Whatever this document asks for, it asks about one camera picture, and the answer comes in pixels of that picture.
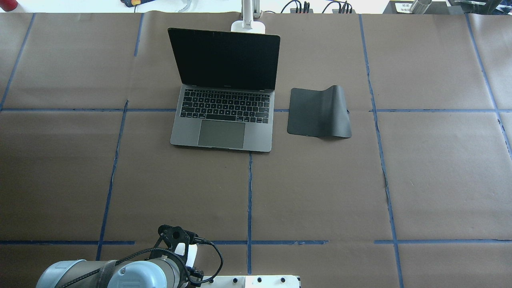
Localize black mouse pad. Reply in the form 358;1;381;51
287;85;352;138

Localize brown paper table cover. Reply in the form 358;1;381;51
1;11;511;288

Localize grey usb hub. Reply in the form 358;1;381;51
290;0;314;14
331;0;354;14

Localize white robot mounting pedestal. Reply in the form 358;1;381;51
201;274;301;288

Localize white computer mouse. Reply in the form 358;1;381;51
174;243;198;267

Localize white desk lamp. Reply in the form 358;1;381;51
230;0;266;34

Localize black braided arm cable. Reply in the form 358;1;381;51
56;236;224;288

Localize left grey USB hub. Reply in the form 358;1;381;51
290;0;314;14

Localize silver metal cup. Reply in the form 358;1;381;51
409;0;432;15

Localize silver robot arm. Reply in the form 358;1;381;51
36;225;204;288

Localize dark grey laptop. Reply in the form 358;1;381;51
168;28;280;152

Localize right grey USB hub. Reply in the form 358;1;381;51
331;0;354;14

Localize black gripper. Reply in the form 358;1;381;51
150;225;204;286

